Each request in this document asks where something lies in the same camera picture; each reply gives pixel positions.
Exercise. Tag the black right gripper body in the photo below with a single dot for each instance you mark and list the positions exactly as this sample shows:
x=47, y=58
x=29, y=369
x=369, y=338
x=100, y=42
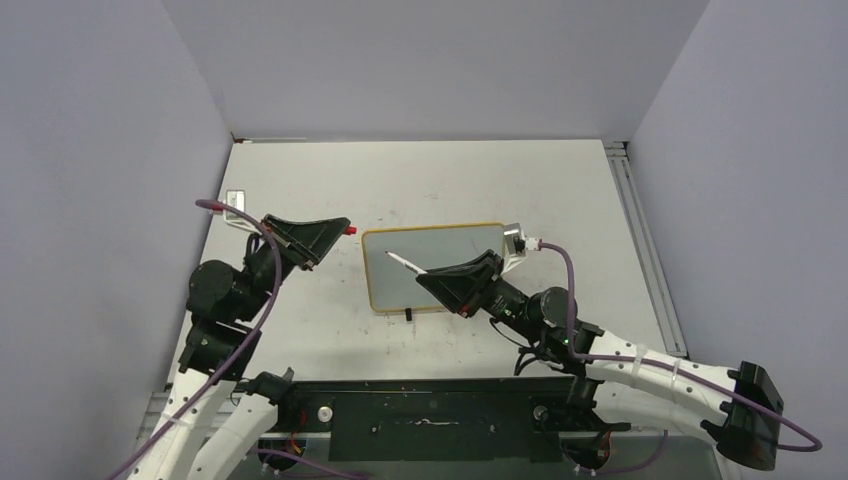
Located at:
x=494, y=294

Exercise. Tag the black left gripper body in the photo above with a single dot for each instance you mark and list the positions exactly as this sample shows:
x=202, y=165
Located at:
x=281, y=247

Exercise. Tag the white marker pen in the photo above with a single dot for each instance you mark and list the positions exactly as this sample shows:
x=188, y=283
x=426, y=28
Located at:
x=406, y=263

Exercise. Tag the yellow framed small whiteboard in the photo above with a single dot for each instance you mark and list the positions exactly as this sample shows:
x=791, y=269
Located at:
x=392, y=288

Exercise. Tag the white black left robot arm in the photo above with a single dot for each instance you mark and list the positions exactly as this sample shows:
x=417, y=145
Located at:
x=213, y=414

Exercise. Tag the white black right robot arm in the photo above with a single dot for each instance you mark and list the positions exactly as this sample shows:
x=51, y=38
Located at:
x=731, y=409

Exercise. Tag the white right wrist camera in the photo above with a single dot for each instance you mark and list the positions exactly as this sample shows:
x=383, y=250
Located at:
x=515, y=247

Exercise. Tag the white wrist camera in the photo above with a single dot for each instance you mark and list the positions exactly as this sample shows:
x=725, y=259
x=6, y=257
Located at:
x=236, y=199
x=515, y=247

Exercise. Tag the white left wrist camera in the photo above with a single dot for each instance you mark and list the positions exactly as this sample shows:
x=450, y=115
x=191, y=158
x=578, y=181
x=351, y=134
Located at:
x=236, y=199

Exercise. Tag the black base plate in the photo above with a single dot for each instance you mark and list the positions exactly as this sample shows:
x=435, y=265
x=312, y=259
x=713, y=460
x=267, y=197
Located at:
x=444, y=420

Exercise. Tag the aluminium rail at table edge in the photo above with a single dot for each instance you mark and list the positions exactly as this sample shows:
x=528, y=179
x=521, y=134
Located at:
x=653, y=272

